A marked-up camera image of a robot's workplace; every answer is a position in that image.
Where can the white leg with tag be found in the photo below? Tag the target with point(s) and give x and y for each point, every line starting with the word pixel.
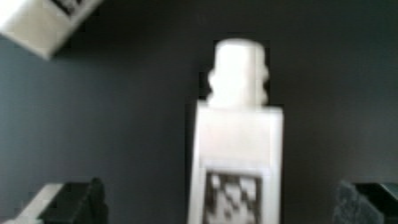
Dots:
pixel 236 163

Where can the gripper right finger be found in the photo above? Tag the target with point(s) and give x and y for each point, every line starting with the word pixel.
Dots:
pixel 366 203

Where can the white leg behind centre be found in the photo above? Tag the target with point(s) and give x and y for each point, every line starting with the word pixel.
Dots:
pixel 39 21

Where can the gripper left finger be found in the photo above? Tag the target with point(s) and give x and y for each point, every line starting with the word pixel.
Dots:
pixel 67 203

